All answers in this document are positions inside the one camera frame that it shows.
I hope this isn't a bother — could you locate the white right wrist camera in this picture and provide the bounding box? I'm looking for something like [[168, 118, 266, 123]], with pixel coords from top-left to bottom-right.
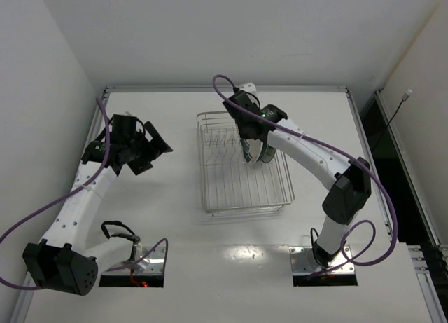
[[237, 83, 257, 95]]

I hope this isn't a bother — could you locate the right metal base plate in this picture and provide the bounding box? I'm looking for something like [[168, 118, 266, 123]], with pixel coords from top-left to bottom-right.
[[289, 246, 356, 276]]

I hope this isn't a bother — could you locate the metal base plate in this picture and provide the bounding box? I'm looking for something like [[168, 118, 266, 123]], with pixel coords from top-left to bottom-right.
[[289, 246, 356, 276], [103, 243, 167, 277]]

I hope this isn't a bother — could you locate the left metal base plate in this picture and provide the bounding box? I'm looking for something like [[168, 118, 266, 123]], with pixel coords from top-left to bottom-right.
[[103, 243, 167, 277]]

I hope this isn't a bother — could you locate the chrome wire dish rack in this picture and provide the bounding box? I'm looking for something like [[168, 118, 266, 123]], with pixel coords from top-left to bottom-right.
[[197, 111, 295, 217]]

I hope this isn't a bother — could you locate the black hanging cable with plug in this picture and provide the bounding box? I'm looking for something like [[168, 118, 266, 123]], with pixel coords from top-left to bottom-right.
[[370, 88, 413, 152]]

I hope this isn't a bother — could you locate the green red rimmed plate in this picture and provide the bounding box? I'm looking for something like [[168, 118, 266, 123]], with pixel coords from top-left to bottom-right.
[[240, 139, 264, 165], [258, 144, 277, 163]]

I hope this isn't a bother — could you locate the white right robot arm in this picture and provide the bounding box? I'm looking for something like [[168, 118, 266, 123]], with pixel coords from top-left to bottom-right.
[[127, 92, 370, 262]]

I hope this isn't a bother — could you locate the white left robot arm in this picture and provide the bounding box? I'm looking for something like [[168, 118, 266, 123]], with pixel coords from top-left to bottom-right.
[[22, 114, 172, 296]]

